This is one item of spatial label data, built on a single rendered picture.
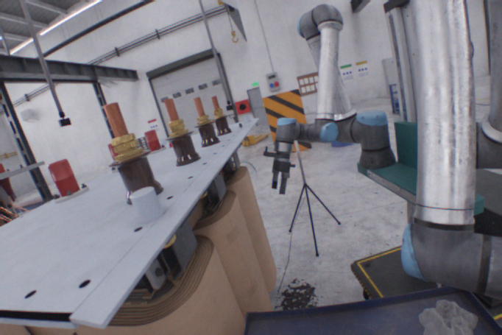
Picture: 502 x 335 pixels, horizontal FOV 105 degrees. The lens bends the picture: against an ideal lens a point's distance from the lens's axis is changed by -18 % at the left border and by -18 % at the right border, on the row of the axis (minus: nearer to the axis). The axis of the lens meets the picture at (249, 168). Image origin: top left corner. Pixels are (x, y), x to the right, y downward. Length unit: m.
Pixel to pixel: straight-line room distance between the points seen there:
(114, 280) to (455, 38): 0.56
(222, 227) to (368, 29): 14.82
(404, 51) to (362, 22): 14.09
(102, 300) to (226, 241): 0.80
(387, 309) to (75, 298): 0.72
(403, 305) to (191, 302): 0.58
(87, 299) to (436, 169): 0.47
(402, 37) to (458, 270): 1.02
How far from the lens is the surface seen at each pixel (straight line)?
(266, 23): 6.05
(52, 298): 0.33
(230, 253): 1.07
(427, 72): 0.46
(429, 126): 0.44
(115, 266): 0.31
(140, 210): 0.39
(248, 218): 1.47
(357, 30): 15.15
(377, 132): 1.27
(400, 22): 1.28
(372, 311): 0.79
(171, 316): 0.67
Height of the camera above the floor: 1.49
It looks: 16 degrees down
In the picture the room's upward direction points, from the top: 16 degrees counter-clockwise
